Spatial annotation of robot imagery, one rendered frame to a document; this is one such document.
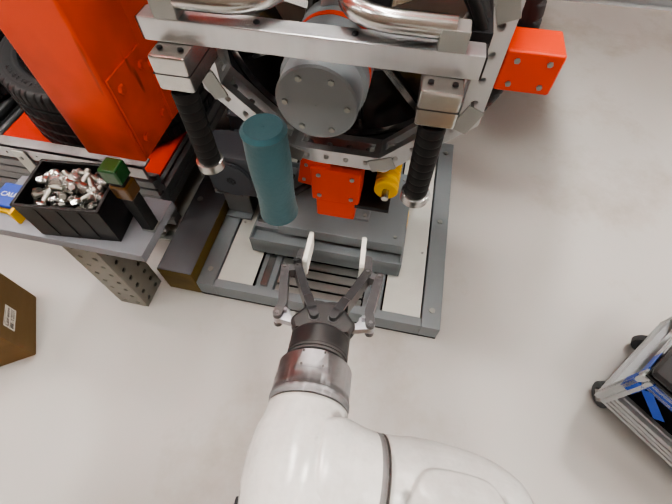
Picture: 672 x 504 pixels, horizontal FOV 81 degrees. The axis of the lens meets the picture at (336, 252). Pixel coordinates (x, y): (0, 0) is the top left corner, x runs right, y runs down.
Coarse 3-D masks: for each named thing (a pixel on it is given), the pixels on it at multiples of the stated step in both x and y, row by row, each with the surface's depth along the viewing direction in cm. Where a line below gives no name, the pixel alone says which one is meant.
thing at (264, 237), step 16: (256, 224) 132; (256, 240) 129; (272, 240) 131; (288, 240) 131; (304, 240) 131; (320, 240) 131; (288, 256) 134; (320, 256) 129; (336, 256) 127; (352, 256) 125; (384, 256) 128; (400, 256) 128; (384, 272) 129
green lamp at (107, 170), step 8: (104, 160) 79; (112, 160) 79; (120, 160) 79; (104, 168) 78; (112, 168) 78; (120, 168) 79; (104, 176) 79; (112, 176) 79; (120, 176) 80; (120, 184) 80
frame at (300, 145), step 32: (512, 0) 55; (512, 32) 59; (224, 64) 78; (224, 96) 79; (256, 96) 83; (480, 96) 68; (288, 128) 89; (416, 128) 82; (320, 160) 89; (352, 160) 87; (384, 160) 85
